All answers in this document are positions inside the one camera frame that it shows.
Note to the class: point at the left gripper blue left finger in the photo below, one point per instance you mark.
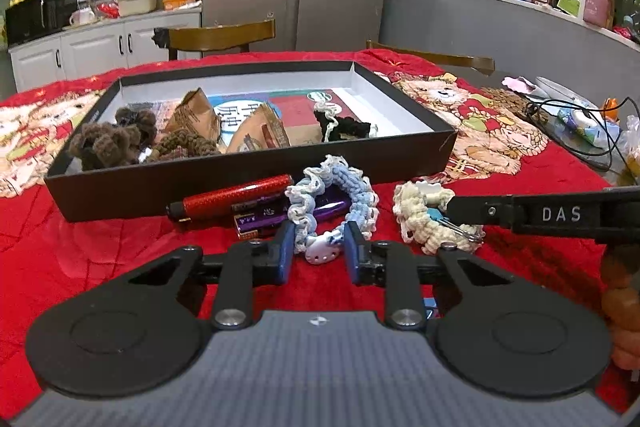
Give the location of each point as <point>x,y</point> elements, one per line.
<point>272,260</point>

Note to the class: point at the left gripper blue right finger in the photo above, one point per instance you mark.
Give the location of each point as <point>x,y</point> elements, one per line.
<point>365,260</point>

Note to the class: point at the blue white kitty scrunchie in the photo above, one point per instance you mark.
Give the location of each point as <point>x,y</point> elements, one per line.
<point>323,202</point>

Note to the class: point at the cream knitted scrunchie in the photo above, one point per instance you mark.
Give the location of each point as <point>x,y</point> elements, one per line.
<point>420,209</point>

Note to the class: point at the red lighter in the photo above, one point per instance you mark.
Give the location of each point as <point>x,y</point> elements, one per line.
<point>212,206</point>

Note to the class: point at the black white kitty scrunchie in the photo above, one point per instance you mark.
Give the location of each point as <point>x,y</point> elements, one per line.
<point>336,128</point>

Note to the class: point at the red teddy bear quilt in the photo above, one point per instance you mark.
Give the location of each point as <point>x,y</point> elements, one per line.
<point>45,259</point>

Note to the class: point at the colourful history book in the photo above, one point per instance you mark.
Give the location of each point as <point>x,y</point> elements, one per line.
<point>294,108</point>

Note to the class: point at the brown paper snack packet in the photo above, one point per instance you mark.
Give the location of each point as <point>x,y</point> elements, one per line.
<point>195,114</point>

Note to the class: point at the black shallow storage box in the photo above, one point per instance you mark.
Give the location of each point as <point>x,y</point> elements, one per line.
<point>155,139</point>

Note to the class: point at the pink jar on shelf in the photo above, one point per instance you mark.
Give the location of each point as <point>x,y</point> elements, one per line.
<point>597,12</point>

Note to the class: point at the dark brown knitted scrunchie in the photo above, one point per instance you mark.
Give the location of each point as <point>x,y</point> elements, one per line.
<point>102,145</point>

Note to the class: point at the wooden chair with black pad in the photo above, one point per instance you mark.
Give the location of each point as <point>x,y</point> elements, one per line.
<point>213,39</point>

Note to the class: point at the white kitchen cabinet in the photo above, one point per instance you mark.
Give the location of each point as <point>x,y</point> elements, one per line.
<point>93,49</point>

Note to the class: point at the beige plastic basin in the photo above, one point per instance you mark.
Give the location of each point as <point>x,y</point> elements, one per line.
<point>136,7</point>

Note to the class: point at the white mug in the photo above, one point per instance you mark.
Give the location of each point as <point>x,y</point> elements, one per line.
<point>83,17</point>

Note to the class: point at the black microwave oven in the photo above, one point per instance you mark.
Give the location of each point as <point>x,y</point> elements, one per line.
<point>33,19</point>

